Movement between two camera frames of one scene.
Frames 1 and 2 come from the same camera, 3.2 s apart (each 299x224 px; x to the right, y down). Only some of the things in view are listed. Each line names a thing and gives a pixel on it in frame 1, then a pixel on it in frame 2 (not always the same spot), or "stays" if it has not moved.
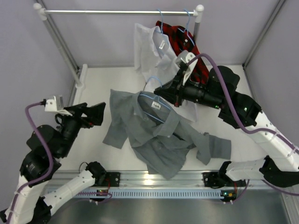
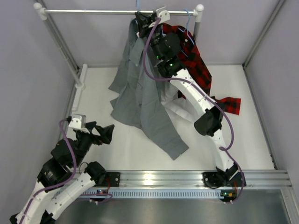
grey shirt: x=154 y=130 → x=138 y=99
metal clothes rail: x=44 y=13 stays
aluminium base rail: x=142 y=178 stays
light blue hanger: x=154 y=96 → x=138 y=5
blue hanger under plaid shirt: x=187 y=29 stays
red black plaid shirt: x=183 y=40 stays
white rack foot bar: x=81 y=86 stays
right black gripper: x=174 y=91 → x=143 y=20
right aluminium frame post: x=274 y=14 stays
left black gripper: x=95 y=113 → x=105 y=132
